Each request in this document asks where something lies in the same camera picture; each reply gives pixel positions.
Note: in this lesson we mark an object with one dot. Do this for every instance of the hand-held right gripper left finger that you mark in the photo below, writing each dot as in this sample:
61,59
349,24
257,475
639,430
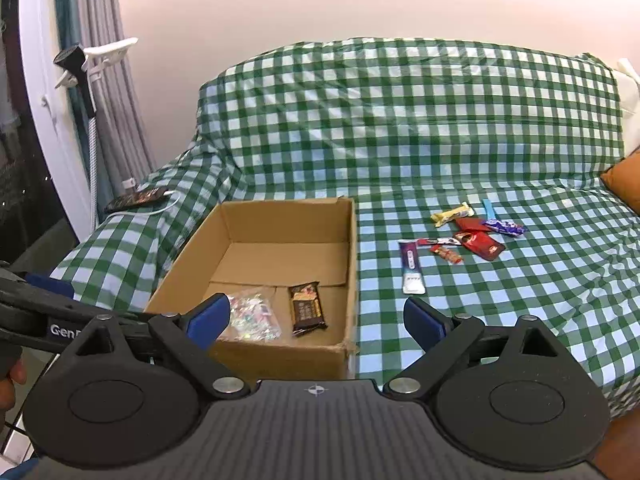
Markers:
211,317

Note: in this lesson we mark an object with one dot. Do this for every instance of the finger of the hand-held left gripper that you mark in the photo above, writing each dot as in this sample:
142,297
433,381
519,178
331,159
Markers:
50,286

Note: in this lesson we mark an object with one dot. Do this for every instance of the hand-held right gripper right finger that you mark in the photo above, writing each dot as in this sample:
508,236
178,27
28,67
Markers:
424,321

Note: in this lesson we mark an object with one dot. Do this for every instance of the long white purple packet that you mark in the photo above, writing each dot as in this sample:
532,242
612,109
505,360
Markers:
412,270

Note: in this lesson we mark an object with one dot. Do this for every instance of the small red white black packet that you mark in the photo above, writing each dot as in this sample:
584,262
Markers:
440,241

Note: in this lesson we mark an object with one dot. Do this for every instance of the dark red snack packet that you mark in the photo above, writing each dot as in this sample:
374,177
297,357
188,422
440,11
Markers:
485,246

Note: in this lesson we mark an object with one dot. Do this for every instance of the red packet with gold print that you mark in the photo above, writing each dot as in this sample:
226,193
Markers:
467,224

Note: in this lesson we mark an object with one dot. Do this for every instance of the yellow snack bar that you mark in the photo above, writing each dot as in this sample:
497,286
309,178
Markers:
450,215

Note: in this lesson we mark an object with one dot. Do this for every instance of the cardboard box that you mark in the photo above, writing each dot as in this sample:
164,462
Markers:
280,225

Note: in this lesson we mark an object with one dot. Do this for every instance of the purple snack packet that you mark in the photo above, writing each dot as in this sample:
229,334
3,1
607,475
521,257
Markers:
507,228

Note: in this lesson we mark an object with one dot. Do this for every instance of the person's left hand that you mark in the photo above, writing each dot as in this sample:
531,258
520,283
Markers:
15,374

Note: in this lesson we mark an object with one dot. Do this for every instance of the clear bag of candies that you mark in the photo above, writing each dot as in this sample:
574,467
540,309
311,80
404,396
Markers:
255,312

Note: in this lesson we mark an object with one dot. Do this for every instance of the small orange candy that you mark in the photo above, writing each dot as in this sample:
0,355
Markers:
450,255

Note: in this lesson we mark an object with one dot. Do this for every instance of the brown chocolate bar packet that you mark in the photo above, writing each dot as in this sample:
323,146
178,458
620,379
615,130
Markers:
306,307

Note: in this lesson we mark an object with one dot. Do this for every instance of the black smartphone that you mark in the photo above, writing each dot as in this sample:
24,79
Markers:
137,198

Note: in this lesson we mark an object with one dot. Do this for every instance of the light blue strip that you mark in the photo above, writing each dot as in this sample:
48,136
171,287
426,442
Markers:
488,208

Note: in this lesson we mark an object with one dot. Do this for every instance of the green checked cloth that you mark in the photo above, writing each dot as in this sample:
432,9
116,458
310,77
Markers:
400,135

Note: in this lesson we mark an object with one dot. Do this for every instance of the white hanger rack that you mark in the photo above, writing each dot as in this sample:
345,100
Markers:
107,52

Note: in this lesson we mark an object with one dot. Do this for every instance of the orange pillow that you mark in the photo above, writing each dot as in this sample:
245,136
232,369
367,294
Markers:
627,180

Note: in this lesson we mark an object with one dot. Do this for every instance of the grey curtain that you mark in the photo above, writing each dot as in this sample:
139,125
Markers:
107,5

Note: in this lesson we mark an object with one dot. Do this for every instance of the white pillow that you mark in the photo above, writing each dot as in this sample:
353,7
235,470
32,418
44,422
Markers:
629,90

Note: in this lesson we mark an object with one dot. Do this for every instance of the white door frame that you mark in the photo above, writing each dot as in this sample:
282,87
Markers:
42,60

